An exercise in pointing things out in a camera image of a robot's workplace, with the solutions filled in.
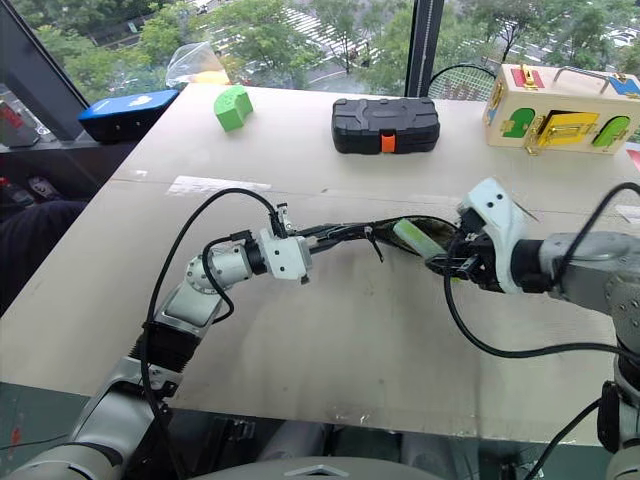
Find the dark slanted window frame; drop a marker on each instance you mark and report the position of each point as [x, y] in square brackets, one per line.
[35, 65]

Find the wooden lock activity box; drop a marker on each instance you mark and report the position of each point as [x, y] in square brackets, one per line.
[555, 105]

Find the dark blue cloth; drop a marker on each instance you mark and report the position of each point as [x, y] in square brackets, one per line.
[35, 245]

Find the grey device red label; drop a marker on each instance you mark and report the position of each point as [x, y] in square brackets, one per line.
[15, 125]

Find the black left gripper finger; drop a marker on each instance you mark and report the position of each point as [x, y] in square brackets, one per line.
[340, 244]
[325, 230]

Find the dark grid pouch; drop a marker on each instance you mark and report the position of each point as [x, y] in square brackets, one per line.
[387, 235]

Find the green highlighter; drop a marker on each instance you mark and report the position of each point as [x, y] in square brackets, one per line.
[416, 238]

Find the grey rounded robot torso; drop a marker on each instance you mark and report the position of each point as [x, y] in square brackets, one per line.
[315, 469]

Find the blue flat box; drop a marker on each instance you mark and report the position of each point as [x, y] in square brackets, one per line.
[127, 115]

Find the black tool case orange latch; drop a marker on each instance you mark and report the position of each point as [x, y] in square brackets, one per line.
[385, 122]

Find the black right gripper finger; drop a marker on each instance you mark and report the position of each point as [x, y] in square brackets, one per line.
[462, 276]
[447, 262]

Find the white paper label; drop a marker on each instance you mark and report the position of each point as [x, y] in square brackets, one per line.
[630, 213]

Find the green foam block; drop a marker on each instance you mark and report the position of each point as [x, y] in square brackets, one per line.
[231, 107]

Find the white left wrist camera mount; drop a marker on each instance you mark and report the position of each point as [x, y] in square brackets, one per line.
[285, 257]

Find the clear tape patch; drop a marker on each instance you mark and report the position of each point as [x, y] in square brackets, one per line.
[215, 185]

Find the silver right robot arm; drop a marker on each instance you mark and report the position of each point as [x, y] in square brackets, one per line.
[590, 270]

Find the black racket head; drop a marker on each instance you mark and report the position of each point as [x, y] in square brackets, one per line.
[462, 82]

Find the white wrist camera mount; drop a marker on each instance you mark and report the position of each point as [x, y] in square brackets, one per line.
[285, 257]
[492, 215]

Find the black window post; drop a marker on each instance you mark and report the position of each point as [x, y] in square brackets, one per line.
[424, 45]

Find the red flat item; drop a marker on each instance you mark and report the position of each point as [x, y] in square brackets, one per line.
[634, 161]

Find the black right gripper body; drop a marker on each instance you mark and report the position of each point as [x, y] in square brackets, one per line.
[480, 252]

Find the clear plastic bag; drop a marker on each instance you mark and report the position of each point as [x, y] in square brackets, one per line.
[192, 62]

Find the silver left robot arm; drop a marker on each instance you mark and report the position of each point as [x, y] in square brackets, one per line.
[190, 305]

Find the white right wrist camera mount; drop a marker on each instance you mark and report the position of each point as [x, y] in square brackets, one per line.
[492, 215]

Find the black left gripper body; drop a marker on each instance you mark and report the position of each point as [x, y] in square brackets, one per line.
[279, 220]

